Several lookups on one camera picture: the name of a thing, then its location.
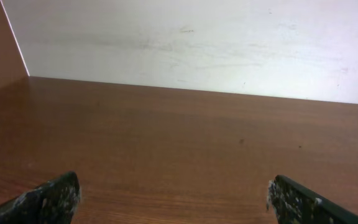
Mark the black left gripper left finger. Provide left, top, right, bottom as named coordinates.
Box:
left=0, top=171, right=81, bottom=224

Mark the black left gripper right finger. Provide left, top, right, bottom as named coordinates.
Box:
left=267, top=175, right=358, bottom=224

